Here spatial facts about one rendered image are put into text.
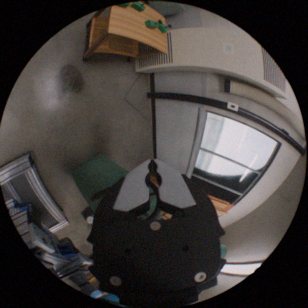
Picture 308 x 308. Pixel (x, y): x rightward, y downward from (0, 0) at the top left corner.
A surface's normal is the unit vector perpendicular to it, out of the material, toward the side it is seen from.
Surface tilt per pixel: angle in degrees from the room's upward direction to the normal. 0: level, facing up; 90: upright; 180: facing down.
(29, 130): 0
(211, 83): 90
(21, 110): 0
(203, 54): 90
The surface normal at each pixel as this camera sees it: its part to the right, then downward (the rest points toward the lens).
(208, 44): -0.58, 0.52
